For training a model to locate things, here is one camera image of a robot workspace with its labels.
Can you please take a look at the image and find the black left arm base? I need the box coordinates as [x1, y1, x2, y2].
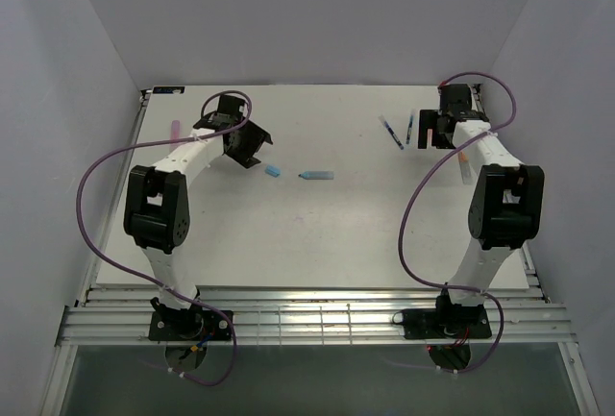
[148, 297, 231, 343]

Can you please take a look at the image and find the blue label sticker left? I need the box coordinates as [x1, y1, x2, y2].
[152, 86, 185, 95]

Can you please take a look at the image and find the orange capped marker pen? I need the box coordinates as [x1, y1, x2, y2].
[457, 152, 475, 185]

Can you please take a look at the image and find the light blue highlighter cap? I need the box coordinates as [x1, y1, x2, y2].
[265, 164, 281, 178]

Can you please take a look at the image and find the light blue highlighter body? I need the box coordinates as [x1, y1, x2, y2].
[298, 171, 334, 181]

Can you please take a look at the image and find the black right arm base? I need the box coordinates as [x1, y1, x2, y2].
[391, 290, 492, 340]

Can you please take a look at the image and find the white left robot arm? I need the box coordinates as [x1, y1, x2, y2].
[123, 90, 273, 339]

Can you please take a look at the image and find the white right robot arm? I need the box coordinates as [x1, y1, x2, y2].
[416, 84, 545, 336]

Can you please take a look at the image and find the blue gel pen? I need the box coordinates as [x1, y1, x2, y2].
[406, 110, 415, 147]
[379, 115, 405, 151]

